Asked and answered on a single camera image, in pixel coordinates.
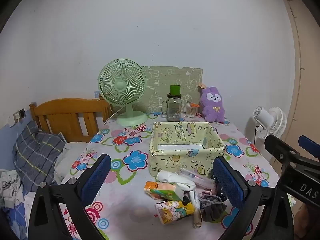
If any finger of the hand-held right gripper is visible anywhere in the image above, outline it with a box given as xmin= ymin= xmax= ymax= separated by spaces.
xmin=264 ymin=135 xmax=320 ymax=174
xmin=299 ymin=135 xmax=320 ymax=158

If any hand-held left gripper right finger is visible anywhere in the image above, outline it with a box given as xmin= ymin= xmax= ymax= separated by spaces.
xmin=212 ymin=156 xmax=294 ymax=240

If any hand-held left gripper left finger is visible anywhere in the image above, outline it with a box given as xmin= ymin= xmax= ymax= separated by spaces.
xmin=28 ymin=154 xmax=112 ymax=240

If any clear plastic zip bag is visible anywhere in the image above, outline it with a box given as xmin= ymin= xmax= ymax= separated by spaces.
xmin=179 ymin=168 xmax=217 ymax=188

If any dark grey cloth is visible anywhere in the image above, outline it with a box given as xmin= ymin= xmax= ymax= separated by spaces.
xmin=199 ymin=194 xmax=227 ymax=222

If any white beige sock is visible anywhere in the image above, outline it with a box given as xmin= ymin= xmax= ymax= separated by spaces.
xmin=189 ymin=190 xmax=203 ymax=228

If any white cloth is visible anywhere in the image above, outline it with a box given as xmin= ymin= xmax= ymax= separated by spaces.
xmin=157 ymin=170 xmax=197 ymax=193

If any yellow cartoon fabric storage box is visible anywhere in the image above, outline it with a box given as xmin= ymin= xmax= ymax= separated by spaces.
xmin=149 ymin=121 xmax=227 ymax=177

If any yellow cartoon pouch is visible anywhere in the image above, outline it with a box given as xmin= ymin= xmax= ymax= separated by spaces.
xmin=155 ymin=200 xmax=195 ymax=226

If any orange green tissue packet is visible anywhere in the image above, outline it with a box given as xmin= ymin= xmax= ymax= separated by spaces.
xmin=144 ymin=181 xmax=184 ymax=202

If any white standing fan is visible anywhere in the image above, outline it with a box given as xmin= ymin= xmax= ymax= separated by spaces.
xmin=246 ymin=106 xmax=287 ymax=147

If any white crumpled bedding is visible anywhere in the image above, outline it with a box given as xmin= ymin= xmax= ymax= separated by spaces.
xmin=54 ymin=142 xmax=88 ymax=183

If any grey plaid pillow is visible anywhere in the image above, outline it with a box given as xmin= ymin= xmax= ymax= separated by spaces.
xmin=12 ymin=120 xmax=66 ymax=195

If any wooden bed headboard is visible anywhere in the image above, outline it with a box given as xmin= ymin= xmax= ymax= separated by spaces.
xmin=29 ymin=98 xmax=113 ymax=143

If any beige door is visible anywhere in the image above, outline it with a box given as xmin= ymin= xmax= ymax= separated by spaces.
xmin=282 ymin=0 xmax=320 ymax=163

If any purple plush bunny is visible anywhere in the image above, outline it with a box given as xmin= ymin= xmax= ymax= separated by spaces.
xmin=199 ymin=83 xmax=226 ymax=123

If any clear cotton swab container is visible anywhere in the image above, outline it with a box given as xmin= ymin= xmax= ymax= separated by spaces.
xmin=185 ymin=101 xmax=200 ymax=118

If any glass mug jar green lid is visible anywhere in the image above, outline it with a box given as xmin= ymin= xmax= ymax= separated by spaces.
xmin=161 ymin=85 xmax=182 ymax=122

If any green desk fan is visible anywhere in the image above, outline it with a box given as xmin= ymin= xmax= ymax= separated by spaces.
xmin=98 ymin=59 xmax=148 ymax=127

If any green cartoon print board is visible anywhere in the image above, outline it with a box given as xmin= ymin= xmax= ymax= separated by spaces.
xmin=140 ymin=66 xmax=203 ymax=114

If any white fan cable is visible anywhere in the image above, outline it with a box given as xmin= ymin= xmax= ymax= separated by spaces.
xmin=104 ymin=106 xmax=125 ymax=125

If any wall socket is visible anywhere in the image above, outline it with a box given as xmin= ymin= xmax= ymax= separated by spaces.
xmin=13 ymin=109 xmax=26 ymax=127

